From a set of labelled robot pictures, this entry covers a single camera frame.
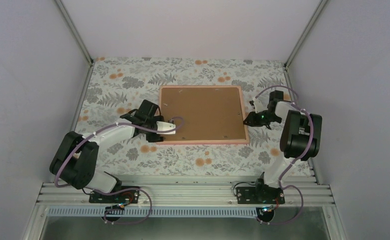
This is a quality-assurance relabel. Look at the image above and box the pink wooden picture frame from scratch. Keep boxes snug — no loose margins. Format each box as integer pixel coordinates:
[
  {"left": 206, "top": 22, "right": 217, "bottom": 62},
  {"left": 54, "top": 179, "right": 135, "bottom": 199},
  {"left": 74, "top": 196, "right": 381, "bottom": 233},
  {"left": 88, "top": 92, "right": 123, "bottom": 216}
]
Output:
[{"left": 156, "top": 85, "right": 250, "bottom": 146}]

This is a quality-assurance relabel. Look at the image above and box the aluminium mounting rail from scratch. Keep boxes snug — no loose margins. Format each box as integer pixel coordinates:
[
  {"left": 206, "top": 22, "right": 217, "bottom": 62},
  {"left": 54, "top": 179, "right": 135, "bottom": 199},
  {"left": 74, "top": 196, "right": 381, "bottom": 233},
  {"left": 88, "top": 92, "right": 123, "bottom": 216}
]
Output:
[{"left": 37, "top": 175, "right": 335, "bottom": 207}]

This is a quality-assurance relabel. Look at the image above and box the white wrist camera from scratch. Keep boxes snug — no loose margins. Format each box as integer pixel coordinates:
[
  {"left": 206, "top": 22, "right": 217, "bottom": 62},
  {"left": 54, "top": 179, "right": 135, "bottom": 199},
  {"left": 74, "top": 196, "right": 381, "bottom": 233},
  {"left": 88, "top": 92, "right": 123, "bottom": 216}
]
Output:
[
  {"left": 156, "top": 121, "right": 176, "bottom": 135},
  {"left": 250, "top": 97, "right": 264, "bottom": 113}
]

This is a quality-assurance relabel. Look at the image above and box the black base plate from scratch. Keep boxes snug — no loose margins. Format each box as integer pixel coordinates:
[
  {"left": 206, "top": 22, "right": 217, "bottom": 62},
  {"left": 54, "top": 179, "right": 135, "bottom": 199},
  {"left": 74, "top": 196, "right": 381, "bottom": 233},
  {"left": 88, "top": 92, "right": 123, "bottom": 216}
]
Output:
[
  {"left": 89, "top": 186, "right": 140, "bottom": 205},
  {"left": 236, "top": 186, "right": 285, "bottom": 205}
]

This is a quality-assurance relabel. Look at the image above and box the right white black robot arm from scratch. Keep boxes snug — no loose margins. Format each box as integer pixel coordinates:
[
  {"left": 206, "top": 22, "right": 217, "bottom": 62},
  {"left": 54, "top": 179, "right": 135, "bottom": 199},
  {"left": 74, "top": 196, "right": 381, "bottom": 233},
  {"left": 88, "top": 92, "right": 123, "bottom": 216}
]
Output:
[{"left": 243, "top": 90, "right": 322, "bottom": 204}]

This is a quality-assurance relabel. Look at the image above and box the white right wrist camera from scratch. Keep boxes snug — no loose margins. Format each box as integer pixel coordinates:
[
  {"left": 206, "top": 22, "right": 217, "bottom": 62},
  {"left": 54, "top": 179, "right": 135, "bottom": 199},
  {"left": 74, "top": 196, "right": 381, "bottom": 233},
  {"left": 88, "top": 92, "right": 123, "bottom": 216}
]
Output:
[{"left": 250, "top": 97, "right": 264, "bottom": 113}]

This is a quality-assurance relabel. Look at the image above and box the brown cardboard backing board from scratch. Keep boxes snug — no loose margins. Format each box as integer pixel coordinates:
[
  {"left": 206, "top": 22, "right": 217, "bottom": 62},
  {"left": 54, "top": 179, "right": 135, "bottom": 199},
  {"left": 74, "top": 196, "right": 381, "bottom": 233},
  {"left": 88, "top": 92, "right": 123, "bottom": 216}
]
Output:
[{"left": 161, "top": 87, "right": 247, "bottom": 142}]

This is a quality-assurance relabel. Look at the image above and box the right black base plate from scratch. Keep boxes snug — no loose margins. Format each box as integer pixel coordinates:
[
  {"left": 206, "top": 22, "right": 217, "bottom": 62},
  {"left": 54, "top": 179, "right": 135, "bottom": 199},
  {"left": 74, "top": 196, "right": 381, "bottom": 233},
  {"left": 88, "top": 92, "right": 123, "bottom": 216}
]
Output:
[{"left": 236, "top": 186, "right": 285, "bottom": 205}]

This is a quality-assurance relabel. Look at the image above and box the grey slotted cable duct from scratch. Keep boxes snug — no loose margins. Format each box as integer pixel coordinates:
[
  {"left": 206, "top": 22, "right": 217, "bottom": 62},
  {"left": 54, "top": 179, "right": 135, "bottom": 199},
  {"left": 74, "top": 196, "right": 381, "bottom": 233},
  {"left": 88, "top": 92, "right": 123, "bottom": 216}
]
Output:
[{"left": 47, "top": 206, "right": 258, "bottom": 218}]

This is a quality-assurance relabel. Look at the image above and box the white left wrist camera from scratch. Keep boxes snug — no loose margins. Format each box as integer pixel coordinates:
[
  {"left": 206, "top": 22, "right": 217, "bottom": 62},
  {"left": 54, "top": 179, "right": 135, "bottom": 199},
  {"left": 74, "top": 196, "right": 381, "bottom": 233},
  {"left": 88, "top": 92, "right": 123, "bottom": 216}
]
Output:
[{"left": 156, "top": 121, "right": 176, "bottom": 135}]

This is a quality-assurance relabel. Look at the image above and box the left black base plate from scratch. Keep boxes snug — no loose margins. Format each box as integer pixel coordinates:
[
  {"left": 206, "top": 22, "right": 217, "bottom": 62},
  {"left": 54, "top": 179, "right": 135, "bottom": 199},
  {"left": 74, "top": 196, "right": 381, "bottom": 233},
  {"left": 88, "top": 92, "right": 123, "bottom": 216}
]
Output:
[{"left": 89, "top": 186, "right": 140, "bottom": 205}]

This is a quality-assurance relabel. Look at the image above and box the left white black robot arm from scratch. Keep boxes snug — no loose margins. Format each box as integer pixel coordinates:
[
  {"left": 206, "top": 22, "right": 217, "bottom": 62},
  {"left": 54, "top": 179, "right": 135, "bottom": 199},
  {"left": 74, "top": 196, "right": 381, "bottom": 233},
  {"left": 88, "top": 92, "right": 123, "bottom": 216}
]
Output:
[{"left": 49, "top": 100, "right": 167, "bottom": 203}]

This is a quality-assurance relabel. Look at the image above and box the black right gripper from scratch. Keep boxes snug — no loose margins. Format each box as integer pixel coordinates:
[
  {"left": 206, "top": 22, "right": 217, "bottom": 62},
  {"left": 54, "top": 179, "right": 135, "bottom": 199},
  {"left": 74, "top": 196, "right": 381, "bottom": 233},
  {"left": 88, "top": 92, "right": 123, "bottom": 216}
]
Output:
[{"left": 244, "top": 110, "right": 282, "bottom": 128}]

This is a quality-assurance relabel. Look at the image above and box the floral patterned table mat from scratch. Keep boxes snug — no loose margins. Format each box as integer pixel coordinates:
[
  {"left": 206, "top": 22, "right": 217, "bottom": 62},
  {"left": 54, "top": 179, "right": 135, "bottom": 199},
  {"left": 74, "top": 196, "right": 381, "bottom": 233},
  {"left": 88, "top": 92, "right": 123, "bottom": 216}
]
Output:
[{"left": 64, "top": 56, "right": 311, "bottom": 177}]

